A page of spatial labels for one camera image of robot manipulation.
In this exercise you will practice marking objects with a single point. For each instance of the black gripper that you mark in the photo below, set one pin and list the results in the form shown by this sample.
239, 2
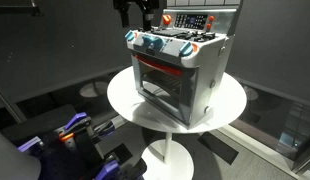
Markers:
144, 5

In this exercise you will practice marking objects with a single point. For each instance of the grey toy stove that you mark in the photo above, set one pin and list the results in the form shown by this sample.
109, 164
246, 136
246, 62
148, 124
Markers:
178, 66

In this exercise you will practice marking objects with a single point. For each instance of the round white table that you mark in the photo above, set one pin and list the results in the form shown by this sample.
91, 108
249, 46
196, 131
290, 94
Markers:
167, 159

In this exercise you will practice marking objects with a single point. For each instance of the purple black clamp rig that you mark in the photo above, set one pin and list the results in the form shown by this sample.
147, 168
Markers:
87, 139

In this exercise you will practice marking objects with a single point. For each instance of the grey rounded foreground object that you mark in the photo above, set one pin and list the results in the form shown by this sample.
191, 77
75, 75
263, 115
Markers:
15, 165

